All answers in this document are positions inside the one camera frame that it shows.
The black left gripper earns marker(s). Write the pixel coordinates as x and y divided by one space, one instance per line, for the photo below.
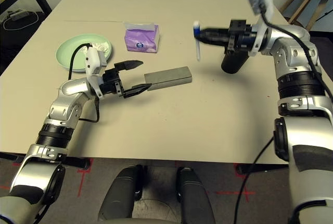
112 83

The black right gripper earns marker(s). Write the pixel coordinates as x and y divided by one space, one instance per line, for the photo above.
242 36

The white marker blue cap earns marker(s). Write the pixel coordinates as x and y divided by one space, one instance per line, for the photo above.
198 49

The grey glasses case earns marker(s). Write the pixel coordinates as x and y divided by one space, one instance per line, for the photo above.
169 76

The white tissue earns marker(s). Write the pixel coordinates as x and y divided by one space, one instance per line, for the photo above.
102 45

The light green plate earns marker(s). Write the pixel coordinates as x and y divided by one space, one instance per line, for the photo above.
70 49

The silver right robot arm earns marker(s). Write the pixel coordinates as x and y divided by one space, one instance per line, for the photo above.
291 52

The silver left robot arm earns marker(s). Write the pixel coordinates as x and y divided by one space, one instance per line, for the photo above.
70 88

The black pen cup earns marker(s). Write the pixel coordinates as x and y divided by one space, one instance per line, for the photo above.
232 65

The purple tissue pack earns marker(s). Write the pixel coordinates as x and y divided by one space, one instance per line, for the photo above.
140 36

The wooden stool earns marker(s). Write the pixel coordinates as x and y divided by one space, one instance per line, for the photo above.
316 10

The red floor tape cross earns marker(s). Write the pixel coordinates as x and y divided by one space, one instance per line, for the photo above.
82 179
244 192

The dark grey robot left leg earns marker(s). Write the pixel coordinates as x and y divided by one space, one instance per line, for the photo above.
119 198

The dark grey robot leg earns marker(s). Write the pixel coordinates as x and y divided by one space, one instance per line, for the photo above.
195 198
119 198

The white power adapter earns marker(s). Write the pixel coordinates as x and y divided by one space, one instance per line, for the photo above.
19 14

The dark grey robot right leg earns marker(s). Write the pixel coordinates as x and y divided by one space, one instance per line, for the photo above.
195 198

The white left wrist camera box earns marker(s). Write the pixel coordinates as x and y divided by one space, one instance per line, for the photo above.
92 60

